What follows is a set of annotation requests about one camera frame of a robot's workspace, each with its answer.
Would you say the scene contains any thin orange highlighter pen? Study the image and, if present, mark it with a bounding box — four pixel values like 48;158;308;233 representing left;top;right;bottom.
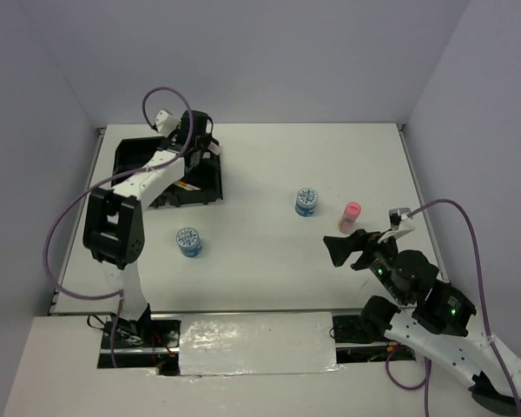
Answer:
176;181;201;191

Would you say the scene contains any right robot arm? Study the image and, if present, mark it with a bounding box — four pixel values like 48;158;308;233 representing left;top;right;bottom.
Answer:
323;229;521;416

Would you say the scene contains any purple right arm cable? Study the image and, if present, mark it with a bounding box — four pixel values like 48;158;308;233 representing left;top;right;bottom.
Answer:
384;198;521;417

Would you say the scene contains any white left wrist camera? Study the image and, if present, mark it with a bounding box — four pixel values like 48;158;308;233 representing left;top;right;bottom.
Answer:
153;109;181;137

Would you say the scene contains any blue paint jar left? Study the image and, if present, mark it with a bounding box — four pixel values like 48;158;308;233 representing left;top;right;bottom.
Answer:
175;228;202;257

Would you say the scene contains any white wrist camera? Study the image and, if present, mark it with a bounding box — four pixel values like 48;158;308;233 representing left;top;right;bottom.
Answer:
378;208;415;243
153;109;181;137

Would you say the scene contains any blue paint jar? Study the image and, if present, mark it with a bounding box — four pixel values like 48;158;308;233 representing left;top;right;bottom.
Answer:
294;188;319;217
175;228;202;257

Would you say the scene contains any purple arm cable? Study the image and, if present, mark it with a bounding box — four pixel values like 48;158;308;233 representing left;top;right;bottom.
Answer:
384;198;521;417
42;86;196;368

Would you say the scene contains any pink-capped glitter bottle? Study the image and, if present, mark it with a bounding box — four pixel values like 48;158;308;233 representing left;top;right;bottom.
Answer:
338;202;361;234

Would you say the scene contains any black four-compartment organizer tray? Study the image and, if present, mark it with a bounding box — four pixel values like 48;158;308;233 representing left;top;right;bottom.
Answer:
112;136;223;209

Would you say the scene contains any silver foil-covered panel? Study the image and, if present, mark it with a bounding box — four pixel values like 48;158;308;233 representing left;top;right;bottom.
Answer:
179;312;340;376

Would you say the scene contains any blue paint jar right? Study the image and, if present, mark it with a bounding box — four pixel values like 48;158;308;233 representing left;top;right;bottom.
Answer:
294;188;319;217

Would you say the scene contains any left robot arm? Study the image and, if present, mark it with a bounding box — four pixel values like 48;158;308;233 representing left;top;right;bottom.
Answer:
82;110;223;347

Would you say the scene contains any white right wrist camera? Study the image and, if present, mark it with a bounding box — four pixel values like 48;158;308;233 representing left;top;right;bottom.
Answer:
378;208;415;243

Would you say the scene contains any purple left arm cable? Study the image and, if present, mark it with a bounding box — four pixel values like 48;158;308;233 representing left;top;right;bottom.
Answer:
42;86;196;368

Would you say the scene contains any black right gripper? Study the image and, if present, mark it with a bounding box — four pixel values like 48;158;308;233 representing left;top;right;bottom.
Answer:
320;226;407;303

